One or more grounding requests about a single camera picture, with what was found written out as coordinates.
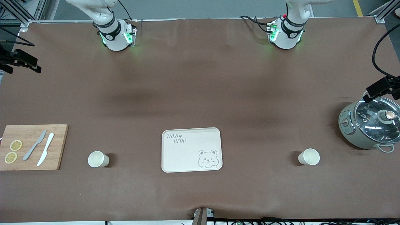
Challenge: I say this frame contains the white IKEA cup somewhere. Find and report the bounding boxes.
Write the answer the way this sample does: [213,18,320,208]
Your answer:
[88,151,110,168]
[298,148,320,166]

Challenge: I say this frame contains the beige bear print tray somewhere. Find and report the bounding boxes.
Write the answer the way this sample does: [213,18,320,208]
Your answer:
[161,127,223,173]

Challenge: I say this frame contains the glass pot lid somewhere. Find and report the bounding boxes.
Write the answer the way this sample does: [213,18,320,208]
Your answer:
[355,96,400,145]

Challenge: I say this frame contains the green electric cooking pot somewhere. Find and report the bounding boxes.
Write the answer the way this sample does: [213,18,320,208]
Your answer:
[338,102,395,153]

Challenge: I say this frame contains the grey plastic knife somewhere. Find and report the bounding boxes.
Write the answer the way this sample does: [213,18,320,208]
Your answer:
[22,130,47,161]

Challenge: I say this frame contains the white plastic knife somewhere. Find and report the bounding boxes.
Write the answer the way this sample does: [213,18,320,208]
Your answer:
[37,133,55,167]

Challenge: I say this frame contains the wooden cutting board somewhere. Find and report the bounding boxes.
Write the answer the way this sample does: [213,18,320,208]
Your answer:
[0,124,69,171]

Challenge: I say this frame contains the brown table cloth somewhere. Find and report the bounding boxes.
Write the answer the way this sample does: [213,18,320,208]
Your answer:
[0,17,400,223]

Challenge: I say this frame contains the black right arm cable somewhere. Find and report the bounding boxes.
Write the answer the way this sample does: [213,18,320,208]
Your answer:
[0,26,35,47]

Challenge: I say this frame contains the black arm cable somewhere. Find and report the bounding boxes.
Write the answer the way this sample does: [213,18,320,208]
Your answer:
[0,26,35,47]
[372,24,400,78]

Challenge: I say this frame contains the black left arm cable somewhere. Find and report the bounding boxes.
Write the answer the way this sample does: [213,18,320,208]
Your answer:
[372,24,400,78]

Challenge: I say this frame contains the aluminium frame profile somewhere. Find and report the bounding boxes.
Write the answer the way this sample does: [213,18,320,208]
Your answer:
[0,0,47,27]
[369,0,400,24]

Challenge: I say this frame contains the black base cable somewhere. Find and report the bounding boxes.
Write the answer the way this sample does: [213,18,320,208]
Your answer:
[117,0,138,23]

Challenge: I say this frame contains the black base cables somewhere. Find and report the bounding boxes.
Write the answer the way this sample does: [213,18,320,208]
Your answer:
[240,15,277,33]

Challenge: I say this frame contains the camera mount post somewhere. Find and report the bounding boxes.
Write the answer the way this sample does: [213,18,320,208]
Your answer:
[192,207,215,225]

